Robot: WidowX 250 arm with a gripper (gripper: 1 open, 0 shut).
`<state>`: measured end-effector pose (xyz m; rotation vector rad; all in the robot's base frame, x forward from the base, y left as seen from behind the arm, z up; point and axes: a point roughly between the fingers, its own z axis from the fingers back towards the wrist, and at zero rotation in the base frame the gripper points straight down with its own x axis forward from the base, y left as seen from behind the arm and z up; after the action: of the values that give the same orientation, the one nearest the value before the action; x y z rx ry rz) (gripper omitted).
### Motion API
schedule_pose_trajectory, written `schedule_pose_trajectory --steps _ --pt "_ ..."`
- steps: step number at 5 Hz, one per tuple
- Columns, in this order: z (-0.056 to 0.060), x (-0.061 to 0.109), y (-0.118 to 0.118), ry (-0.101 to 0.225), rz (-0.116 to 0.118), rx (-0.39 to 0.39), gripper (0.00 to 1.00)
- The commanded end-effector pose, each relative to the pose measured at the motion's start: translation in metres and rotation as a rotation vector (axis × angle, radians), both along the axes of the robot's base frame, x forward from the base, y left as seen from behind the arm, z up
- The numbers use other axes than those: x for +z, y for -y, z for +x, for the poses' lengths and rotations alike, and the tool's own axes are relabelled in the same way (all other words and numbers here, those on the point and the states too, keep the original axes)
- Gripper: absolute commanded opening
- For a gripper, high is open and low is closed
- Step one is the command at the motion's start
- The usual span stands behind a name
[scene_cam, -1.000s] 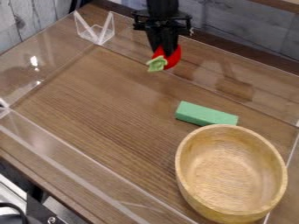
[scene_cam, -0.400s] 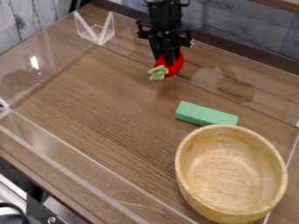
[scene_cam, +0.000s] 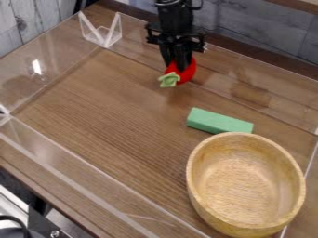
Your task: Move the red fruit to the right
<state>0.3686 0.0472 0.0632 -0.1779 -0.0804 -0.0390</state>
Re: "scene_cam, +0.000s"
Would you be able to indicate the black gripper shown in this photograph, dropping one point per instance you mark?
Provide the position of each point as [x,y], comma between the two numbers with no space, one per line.
[174,31]

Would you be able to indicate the red plush strawberry green leaf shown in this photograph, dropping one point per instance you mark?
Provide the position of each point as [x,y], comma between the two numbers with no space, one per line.
[175,77]

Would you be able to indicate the green foam block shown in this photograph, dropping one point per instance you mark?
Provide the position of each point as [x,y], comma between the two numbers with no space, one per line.
[216,123]

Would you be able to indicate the wooden bowl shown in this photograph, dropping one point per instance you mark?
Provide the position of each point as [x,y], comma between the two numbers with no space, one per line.
[244,184]

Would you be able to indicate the clear acrylic tray wall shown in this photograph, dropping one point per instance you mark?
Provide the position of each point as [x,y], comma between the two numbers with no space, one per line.
[93,134]

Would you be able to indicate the black metal stand bracket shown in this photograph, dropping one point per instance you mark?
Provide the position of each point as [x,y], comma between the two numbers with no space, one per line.
[29,225]

